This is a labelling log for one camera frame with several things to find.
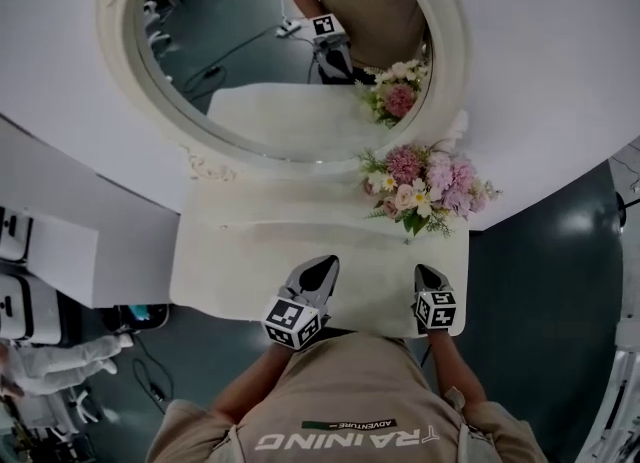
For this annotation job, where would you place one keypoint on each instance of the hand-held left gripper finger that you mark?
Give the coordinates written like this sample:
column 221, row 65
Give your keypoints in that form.
column 330, row 293
column 295, row 287

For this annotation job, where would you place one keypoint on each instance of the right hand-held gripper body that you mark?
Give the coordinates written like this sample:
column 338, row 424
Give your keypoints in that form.
column 437, row 311

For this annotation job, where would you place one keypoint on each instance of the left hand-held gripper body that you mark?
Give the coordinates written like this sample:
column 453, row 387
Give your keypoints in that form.
column 290, row 321

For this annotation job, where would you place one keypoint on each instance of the white dressing table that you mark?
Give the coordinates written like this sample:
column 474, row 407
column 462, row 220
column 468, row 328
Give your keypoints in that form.
column 240, row 276

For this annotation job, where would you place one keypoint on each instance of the person's left forearm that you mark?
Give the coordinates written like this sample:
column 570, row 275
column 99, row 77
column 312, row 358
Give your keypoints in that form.
column 255, row 381

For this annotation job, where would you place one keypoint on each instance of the person's right forearm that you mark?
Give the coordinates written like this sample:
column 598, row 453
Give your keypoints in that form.
column 452, row 366

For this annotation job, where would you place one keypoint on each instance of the person's beige printed shirt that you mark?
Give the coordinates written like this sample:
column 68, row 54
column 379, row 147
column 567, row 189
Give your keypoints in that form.
column 350, row 396

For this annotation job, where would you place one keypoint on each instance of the pink and white flower bouquet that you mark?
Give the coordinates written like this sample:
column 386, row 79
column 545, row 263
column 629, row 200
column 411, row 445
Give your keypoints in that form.
column 425, row 186

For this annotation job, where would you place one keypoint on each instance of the black case with teal item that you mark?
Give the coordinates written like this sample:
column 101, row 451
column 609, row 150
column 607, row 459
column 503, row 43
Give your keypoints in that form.
column 145, row 316

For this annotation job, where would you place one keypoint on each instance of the white low cabinet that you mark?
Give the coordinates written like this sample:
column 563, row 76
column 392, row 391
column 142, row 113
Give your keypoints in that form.
column 115, row 271

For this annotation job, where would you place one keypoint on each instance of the black floor stand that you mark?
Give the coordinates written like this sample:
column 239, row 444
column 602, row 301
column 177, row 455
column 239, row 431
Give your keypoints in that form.
column 622, row 208

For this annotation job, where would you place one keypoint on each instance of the oval white framed mirror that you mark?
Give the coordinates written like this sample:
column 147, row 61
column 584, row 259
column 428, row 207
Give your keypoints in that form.
column 240, row 66

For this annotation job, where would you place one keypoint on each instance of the white device with black trim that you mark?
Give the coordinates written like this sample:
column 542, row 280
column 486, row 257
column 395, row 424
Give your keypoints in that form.
column 27, row 308
column 15, row 233

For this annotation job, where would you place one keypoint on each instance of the white equipment frame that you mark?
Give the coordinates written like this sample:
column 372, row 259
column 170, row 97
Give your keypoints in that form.
column 620, row 391

